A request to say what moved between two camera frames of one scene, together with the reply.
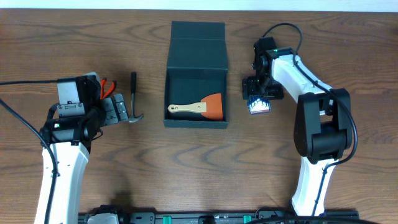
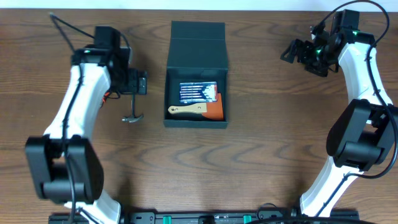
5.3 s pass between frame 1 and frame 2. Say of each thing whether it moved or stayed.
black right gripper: moved
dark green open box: stayed
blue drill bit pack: moved
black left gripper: moved
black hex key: stayed
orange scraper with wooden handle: stayed
